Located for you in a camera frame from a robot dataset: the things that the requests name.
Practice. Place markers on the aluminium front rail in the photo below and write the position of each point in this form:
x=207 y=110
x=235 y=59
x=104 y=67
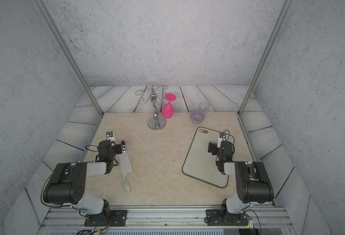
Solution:
x=172 y=220

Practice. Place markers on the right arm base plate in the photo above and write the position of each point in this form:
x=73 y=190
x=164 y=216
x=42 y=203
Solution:
x=223 y=218

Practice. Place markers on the clear plastic cup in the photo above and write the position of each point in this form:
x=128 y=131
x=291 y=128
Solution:
x=204 y=107

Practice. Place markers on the silver metal cup rack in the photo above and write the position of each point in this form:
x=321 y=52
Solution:
x=155 y=96

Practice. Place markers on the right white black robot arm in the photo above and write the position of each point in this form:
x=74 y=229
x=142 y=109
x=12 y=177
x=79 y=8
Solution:
x=252 y=183

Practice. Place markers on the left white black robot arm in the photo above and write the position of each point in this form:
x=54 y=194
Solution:
x=65 y=187

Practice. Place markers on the white cleaver knife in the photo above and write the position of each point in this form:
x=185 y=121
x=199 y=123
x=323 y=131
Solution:
x=126 y=168

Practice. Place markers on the beige cutting board green rim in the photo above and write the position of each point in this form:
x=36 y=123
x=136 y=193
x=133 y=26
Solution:
x=200 y=163

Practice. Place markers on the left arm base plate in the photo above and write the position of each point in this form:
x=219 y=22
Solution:
x=111 y=218

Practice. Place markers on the right aluminium frame post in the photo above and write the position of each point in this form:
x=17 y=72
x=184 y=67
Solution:
x=266 y=54

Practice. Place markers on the pink plastic goblet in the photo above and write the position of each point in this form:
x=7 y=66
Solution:
x=167 y=111

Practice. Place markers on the aluminium frame post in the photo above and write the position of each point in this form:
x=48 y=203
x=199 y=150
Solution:
x=266 y=54
x=48 y=20

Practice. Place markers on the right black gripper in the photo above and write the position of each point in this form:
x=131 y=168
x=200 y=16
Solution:
x=215 y=146

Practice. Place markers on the left aluminium frame post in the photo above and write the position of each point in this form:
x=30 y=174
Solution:
x=48 y=20

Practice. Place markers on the purple translucent bowl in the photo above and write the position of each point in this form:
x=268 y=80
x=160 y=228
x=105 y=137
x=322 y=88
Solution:
x=197 y=116

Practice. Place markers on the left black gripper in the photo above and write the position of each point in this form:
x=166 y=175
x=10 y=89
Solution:
x=119 y=151

